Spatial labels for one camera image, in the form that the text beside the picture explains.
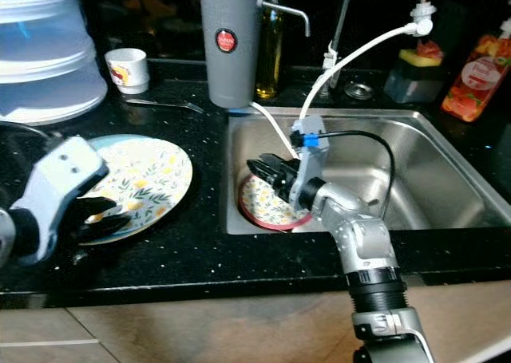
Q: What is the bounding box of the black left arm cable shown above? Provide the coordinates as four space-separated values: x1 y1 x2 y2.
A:
0 121 66 142

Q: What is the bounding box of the black sponge holder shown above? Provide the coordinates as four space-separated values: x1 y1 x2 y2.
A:
383 53 444 105

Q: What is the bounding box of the light blue floral plate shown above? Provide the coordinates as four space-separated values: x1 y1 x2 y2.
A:
84 134 194 246

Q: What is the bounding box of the pink rimmed floral plate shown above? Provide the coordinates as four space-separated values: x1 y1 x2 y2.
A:
237 174 312 232

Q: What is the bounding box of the grey water filter canister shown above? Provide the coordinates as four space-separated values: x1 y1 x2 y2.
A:
200 0 311 109

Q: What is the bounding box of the yellow oil bottle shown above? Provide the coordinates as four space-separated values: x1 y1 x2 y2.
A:
254 0 285 101

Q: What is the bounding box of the silver fork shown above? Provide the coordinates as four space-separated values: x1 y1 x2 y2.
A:
125 98 204 114

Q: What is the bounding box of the stainless steel sink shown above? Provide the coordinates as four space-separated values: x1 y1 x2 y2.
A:
224 108 511 236

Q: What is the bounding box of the white faucet diverter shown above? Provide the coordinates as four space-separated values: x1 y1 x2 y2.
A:
407 2 438 38

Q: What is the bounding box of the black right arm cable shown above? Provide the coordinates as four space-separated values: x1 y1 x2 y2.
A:
294 129 396 220

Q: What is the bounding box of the chrome sink faucet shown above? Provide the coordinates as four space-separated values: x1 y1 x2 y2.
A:
323 0 428 89

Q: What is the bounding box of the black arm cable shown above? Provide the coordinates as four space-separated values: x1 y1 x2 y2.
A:
294 129 396 220
0 121 66 142

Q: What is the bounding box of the red scrubber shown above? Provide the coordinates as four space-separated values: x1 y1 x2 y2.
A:
415 40 444 61

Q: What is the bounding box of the yellow sponge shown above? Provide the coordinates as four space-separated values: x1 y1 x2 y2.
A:
399 49 440 67

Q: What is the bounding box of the orange dish soap bottle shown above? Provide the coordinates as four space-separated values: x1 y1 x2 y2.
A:
441 28 511 123

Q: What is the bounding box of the round chrome hole cover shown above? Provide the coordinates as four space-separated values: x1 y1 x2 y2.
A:
343 82 376 101

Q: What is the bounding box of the beige cabinet door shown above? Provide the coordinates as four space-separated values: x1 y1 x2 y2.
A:
64 287 360 363
423 279 511 363

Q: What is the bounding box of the white water hose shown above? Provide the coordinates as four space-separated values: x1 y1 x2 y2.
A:
248 24 420 160

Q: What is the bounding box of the beige drawer front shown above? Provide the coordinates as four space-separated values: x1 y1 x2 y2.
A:
0 293 103 346
0 343 121 363

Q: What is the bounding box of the white tiered storage container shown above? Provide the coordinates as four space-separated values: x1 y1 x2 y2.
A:
0 0 109 126

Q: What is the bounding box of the small white printed cup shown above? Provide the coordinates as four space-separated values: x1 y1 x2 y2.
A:
105 48 149 95

